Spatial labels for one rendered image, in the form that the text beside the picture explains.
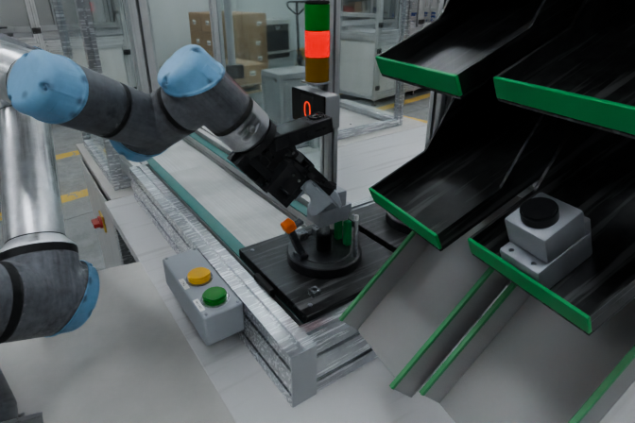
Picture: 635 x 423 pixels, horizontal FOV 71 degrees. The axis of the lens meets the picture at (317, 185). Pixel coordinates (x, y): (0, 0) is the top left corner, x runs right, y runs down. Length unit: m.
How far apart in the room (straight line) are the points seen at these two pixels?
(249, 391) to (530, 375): 0.42
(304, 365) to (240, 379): 0.13
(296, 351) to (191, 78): 0.40
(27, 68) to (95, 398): 0.50
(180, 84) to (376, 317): 0.41
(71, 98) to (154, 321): 0.50
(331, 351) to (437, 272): 0.21
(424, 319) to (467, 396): 0.10
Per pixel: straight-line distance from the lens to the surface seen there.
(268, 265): 0.84
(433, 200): 0.54
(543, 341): 0.57
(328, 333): 0.71
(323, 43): 0.92
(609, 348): 0.55
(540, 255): 0.42
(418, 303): 0.63
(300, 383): 0.72
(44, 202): 0.85
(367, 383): 0.78
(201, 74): 0.59
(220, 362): 0.82
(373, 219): 0.99
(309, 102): 0.94
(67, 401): 0.85
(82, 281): 0.81
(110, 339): 0.93
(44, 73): 0.56
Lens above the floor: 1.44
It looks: 24 degrees down
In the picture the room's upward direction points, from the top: straight up
